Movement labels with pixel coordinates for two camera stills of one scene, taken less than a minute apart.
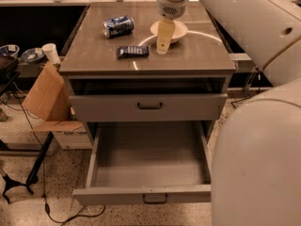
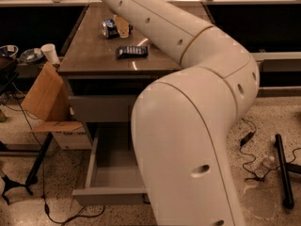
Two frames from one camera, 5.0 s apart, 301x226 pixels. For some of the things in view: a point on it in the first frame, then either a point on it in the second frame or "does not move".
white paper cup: (50, 50) does not move
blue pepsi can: (117, 26) does not move
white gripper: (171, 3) to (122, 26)
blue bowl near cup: (35, 55) does not move
